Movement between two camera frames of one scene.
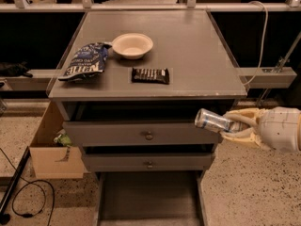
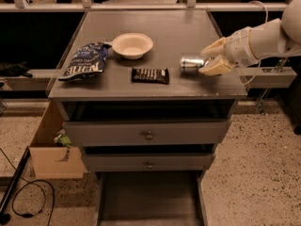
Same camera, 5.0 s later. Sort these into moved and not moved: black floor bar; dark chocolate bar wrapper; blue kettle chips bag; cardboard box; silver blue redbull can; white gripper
Moved: silver blue redbull can; white gripper
Not moved: blue kettle chips bag; dark chocolate bar wrapper; black floor bar; cardboard box
